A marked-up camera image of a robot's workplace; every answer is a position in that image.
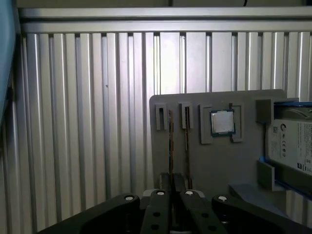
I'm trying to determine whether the silver CPU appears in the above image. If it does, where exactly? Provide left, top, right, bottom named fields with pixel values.
left=209, top=109, right=237, bottom=137

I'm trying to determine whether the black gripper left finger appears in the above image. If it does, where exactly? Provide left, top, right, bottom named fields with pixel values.
left=36, top=173, right=173, bottom=234

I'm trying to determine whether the grey parts rack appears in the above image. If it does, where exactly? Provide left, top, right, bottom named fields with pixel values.
left=149, top=89, right=299, bottom=210

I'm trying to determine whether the hard disk in blue carrier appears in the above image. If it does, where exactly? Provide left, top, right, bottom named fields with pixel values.
left=255, top=98, right=312, bottom=195

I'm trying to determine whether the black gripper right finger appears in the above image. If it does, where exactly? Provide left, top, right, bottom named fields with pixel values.
left=173, top=173, right=312, bottom=234

